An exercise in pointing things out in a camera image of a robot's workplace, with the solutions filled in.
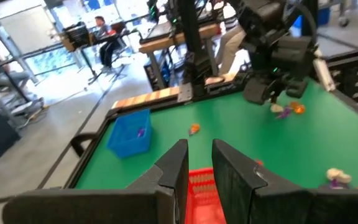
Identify blue plastic basket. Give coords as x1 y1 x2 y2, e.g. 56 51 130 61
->
106 108 153 159

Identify person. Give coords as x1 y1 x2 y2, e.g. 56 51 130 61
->
214 4 248 77
92 15 122 70

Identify green table mat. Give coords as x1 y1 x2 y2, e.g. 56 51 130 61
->
73 77 358 191

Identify cream plastic skull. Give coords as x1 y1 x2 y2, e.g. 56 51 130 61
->
270 103 285 114
326 167 341 180

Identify small pieces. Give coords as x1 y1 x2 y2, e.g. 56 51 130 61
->
337 173 353 185

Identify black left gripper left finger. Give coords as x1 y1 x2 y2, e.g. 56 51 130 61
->
126 139 190 224

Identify black slatted crate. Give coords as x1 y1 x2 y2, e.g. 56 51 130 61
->
62 21 93 52

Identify wooden workbench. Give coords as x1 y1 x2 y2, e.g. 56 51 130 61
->
138 23 222 91

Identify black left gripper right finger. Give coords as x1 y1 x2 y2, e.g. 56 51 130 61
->
212 139 310 224

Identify red plastic basket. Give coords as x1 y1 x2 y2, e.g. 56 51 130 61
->
183 159 264 224

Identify black loop handle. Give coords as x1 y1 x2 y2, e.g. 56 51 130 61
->
70 133 98 158

